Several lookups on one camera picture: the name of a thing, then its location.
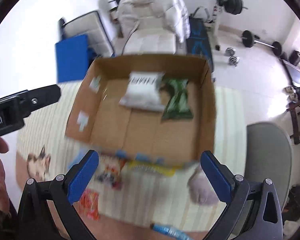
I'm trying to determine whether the blue folder board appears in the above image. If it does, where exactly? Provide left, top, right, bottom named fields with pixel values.
left=55, top=34, right=97, bottom=83

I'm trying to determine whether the blue black bench pad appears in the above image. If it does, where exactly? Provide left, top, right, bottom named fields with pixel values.
left=186, top=17, right=214, bottom=73

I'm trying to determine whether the red floral snack bag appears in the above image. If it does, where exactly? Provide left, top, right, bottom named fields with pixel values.
left=79, top=189, right=99, bottom=220

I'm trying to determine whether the white soft pillow pack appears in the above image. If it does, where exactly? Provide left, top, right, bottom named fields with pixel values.
left=119, top=72, right=165, bottom=112

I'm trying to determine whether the white padded armchair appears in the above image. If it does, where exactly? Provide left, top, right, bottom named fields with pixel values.
left=117, top=0, right=190, bottom=55

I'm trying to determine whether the grey round chair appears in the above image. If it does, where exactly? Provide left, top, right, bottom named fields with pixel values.
left=244, top=122, right=292, bottom=209

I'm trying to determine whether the pink grey plush toy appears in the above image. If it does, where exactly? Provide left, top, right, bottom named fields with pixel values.
left=187, top=165, right=219, bottom=206

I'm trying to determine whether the white weight bench rack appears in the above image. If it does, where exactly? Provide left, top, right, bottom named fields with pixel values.
left=206, top=0, right=224, bottom=51

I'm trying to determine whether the orange snack bag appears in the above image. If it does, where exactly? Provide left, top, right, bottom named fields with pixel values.
left=94, top=156, right=127, bottom=191

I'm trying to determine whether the chrome dumbbell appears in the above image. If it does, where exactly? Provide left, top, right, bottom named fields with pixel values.
left=224, top=47, right=236, bottom=57
left=228, top=55, right=240, bottom=67

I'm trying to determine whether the white cushioned side chair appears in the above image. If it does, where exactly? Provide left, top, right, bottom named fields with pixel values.
left=58, top=10, right=115, bottom=57

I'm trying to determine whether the black barbell on floor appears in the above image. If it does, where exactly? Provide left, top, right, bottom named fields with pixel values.
left=241, top=30, right=282, bottom=57

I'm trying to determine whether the brown cardboard box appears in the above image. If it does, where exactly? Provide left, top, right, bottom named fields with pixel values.
left=65, top=54, right=217, bottom=168

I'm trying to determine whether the green snack bag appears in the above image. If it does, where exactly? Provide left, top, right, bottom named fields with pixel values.
left=161, top=79, right=193, bottom=120

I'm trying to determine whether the yellow silver sponge pouch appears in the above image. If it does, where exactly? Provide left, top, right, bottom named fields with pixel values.
left=127, top=153, right=178, bottom=177

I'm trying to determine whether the light blue tissue pack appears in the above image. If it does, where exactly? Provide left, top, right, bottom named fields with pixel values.
left=68, top=148, right=89, bottom=170

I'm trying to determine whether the blue white wipes packet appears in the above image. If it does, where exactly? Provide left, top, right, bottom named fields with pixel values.
left=150, top=223, right=192, bottom=240

